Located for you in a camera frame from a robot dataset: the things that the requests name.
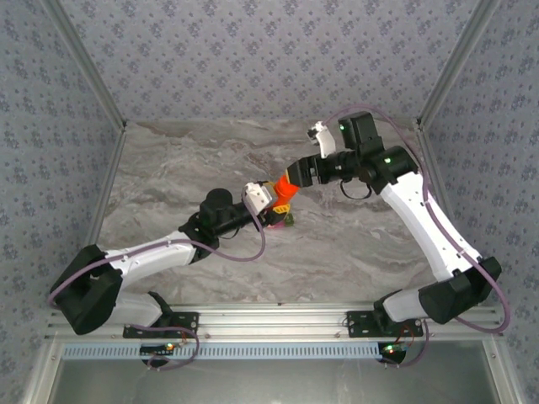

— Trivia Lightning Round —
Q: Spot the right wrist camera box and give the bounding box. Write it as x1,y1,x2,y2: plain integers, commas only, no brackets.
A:
307,120,338,160

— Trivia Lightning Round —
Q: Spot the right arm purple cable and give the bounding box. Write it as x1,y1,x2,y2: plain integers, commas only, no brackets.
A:
322,104,513,368

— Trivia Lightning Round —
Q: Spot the slotted cable duct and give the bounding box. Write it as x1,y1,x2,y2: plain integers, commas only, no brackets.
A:
61,341,384,361

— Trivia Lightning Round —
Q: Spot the right gripper black cable loop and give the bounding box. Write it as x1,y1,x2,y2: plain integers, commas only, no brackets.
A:
339,179,372,201

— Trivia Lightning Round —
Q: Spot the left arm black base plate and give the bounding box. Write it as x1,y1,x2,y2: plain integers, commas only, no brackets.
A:
122,311,200,340

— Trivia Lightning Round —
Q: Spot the orange pill bottle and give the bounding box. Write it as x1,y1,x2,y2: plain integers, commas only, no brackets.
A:
272,172,301,206

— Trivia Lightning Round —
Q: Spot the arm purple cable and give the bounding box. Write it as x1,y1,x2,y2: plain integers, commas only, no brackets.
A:
46,210,267,372
322,104,513,368

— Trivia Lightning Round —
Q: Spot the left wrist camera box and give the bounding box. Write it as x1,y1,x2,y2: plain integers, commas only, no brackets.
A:
240,180,278,215

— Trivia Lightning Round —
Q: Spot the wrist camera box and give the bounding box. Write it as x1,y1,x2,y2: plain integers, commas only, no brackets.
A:
240,180,278,215
307,120,338,160

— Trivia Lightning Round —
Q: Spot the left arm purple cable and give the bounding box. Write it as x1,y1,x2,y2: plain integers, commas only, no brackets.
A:
46,210,267,372

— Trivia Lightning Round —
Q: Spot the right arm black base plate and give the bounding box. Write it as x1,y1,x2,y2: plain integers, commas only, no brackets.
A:
345,310,424,338

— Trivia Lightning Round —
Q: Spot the aluminium frame rail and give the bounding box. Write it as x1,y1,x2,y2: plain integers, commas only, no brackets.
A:
44,303,504,343

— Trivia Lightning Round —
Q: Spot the aluminium frame post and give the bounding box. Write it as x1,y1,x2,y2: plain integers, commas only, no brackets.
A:
414,0,503,131
41,0,128,132

